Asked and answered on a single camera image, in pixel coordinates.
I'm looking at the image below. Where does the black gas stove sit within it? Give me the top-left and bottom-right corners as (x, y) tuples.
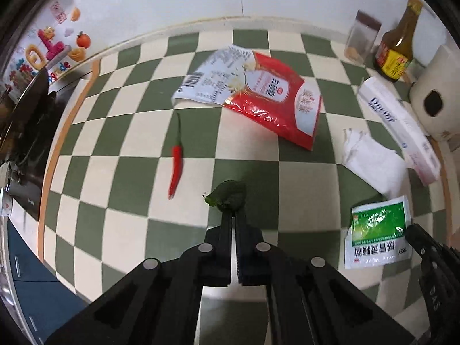
(0, 68), (62, 223)

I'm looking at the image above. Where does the brown sauce bottle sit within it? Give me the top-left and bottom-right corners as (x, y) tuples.
(374, 0), (423, 83)

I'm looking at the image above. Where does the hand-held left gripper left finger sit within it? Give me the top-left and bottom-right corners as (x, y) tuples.
(45, 210), (234, 345)

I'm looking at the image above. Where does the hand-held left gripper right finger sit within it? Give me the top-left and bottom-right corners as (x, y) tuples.
(235, 210), (415, 345)

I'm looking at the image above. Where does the green and white sachet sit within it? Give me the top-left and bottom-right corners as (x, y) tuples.
(344, 196), (412, 270)

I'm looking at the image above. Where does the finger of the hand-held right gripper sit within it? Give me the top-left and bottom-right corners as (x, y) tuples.
(405, 224), (447, 259)

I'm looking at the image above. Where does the paper towel roll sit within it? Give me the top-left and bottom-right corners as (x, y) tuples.
(409, 45), (460, 141)

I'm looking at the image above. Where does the red and white food bag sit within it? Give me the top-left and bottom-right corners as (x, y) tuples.
(171, 45), (323, 151)

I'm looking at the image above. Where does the colourful wall sticker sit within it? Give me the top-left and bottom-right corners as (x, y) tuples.
(6, 1), (91, 92)

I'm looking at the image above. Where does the crumpled white tissue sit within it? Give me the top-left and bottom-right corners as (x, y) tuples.
(342, 128), (409, 197)

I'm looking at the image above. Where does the blue cabinet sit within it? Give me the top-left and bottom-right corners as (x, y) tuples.
(0, 218), (91, 345)

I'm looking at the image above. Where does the clear jar with brown lid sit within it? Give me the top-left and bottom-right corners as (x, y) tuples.
(344, 10), (382, 64)

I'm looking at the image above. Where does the white toothpaste box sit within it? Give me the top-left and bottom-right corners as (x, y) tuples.
(357, 77), (441, 186)

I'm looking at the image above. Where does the red chili pepper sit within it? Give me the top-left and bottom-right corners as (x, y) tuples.
(168, 113), (184, 201)

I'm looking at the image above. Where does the green and cream checkered mat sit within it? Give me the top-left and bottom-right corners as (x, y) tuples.
(38, 29), (454, 303)

